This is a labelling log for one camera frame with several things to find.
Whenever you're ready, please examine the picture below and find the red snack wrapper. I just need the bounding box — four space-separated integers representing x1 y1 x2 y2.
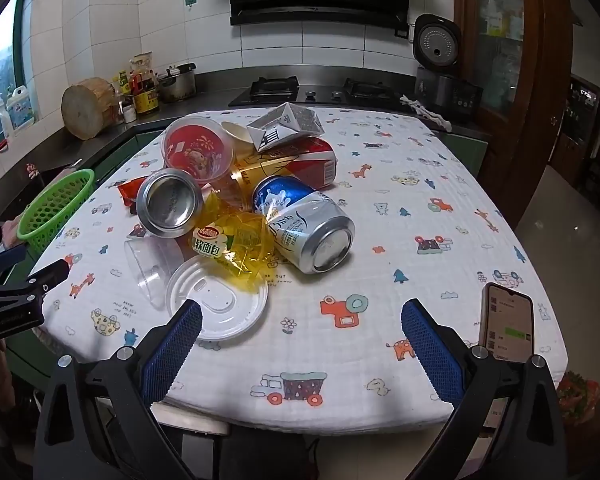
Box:
117 178 146 216

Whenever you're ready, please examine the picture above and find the white jug with blue label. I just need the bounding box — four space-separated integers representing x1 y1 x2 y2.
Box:
6 85 36 133

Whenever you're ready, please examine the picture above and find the smartphone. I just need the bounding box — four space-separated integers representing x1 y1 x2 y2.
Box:
480 282 536 361

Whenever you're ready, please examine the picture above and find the steel cooking pot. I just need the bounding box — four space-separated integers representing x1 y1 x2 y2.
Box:
157 62 197 103

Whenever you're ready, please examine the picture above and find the white plastic lid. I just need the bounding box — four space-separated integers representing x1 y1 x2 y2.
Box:
166 255 269 341

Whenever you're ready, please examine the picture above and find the green plastic basket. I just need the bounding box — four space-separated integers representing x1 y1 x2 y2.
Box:
17 168 96 253

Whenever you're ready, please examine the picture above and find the white pump bottle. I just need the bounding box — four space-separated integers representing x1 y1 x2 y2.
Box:
0 92 13 138

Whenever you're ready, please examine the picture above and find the clear cup with red print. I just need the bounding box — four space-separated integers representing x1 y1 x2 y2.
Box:
161 115 237 185

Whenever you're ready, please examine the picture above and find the wooden glass-door cabinet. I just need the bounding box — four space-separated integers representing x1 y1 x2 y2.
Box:
452 0 573 171

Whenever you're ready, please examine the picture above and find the yellow condiment tin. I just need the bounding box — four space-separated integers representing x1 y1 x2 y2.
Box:
132 87 161 115

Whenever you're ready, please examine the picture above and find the pink cloth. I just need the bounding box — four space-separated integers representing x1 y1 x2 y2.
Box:
0 217 31 246

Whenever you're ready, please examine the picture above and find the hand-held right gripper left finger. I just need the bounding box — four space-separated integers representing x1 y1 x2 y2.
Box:
34 299 203 480

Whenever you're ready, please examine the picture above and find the blue and silver beer can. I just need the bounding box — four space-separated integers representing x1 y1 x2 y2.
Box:
251 175 357 275

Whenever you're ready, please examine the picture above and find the beige paper cup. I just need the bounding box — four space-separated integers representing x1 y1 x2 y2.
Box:
221 120 256 158

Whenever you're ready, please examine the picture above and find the plain silver can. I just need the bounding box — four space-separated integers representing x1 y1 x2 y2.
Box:
136 168 204 238

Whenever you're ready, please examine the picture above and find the round wooden chopping block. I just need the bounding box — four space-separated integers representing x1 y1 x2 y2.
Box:
61 77 117 141

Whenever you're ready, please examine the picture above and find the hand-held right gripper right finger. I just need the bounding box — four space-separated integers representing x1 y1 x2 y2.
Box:
400 298 567 480

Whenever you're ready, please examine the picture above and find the crumpled white carton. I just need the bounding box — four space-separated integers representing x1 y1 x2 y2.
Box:
246 101 326 153

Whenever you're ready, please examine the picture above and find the window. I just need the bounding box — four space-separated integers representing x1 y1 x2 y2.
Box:
0 0 31 156

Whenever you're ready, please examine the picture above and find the black rice cooker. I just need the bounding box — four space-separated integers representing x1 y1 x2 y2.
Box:
412 13 483 121

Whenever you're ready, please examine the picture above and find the yellow plastic wrapper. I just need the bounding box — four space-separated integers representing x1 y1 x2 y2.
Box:
187 182 276 293

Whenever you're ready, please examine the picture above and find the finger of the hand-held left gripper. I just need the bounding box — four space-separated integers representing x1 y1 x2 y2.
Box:
0 244 30 277
24 259 72 297

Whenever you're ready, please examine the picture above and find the white rag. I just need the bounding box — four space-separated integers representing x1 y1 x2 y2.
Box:
399 94 453 130

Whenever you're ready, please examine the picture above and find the black gas stove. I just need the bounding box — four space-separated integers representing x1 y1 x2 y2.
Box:
228 76 416 108

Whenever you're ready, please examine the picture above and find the red floral cloth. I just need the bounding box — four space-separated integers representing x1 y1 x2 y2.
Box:
555 370 600 426

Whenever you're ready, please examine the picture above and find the printed white tablecloth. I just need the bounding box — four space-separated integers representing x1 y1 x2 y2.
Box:
30 105 568 433

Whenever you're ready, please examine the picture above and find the cluster of condiment bottles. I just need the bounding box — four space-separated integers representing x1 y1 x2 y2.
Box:
111 52 161 123

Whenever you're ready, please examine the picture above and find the dark shelf unit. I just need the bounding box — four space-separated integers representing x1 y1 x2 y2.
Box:
550 75 600 211

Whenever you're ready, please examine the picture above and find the red gold drink carton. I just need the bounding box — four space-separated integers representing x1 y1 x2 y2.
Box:
230 136 338 196

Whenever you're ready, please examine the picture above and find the clear plastic cup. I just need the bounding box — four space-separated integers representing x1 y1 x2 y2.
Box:
124 236 186 311

